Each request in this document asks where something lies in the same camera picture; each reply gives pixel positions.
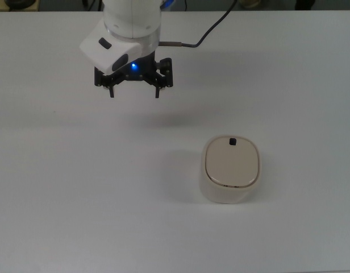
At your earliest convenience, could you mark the cream trash can lid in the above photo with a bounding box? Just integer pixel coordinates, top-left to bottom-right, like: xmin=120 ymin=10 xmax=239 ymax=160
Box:
xmin=205 ymin=136 xmax=260 ymax=186

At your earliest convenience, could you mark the wooden box with dark object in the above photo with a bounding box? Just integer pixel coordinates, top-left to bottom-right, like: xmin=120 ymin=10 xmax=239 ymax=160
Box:
xmin=0 ymin=0 xmax=39 ymax=12

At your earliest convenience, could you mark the small white trash can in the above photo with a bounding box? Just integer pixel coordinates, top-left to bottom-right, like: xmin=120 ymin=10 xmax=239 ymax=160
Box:
xmin=199 ymin=134 xmax=263 ymax=204

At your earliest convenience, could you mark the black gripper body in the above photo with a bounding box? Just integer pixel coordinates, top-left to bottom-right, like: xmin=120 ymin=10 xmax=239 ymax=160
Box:
xmin=115 ymin=51 xmax=157 ymax=84

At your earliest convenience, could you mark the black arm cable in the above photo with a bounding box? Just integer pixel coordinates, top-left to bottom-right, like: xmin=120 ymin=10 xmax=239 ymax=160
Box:
xmin=159 ymin=0 xmax=239 ymax=48

